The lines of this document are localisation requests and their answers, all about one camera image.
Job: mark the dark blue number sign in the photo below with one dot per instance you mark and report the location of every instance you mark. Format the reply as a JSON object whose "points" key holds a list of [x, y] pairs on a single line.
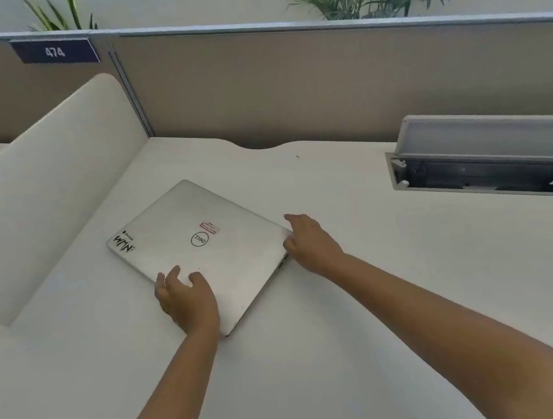
{"points": [[55, 52]]}

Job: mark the person's left thumb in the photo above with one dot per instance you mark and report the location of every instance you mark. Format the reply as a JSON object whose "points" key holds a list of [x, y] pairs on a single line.
{"points": [[197, 277]]}

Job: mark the person's left hand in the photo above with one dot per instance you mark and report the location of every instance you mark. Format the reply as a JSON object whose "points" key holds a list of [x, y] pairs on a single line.
{"points": [[190, 300]]}

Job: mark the white curved desk divider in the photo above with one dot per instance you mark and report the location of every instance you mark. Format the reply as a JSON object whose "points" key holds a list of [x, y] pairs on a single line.
{"points": [[41, 194]]}

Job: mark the person's left forearm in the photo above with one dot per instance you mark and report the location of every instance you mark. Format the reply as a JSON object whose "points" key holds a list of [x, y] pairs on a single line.
{"points": [[166, 397]]}

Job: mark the beige desk partition panel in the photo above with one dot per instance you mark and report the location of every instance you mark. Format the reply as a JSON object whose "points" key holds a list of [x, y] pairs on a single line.
{"points": [[19, 92], [340, 72]]}

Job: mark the person's right forearm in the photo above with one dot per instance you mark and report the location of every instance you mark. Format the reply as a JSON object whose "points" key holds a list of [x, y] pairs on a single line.
{"points": [[474, 331]]}

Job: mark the person's right thumb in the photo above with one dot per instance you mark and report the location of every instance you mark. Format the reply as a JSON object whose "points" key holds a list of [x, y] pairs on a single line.
{"points": [[288, 245]]}

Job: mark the silver laptop with stickers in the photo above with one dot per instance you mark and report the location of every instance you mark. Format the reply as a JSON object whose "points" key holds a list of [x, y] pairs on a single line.
{"points": [[196, 248]]}

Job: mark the person's right hand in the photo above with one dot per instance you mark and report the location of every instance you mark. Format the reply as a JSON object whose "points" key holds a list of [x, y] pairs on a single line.
{"points": [[314, 247]]}

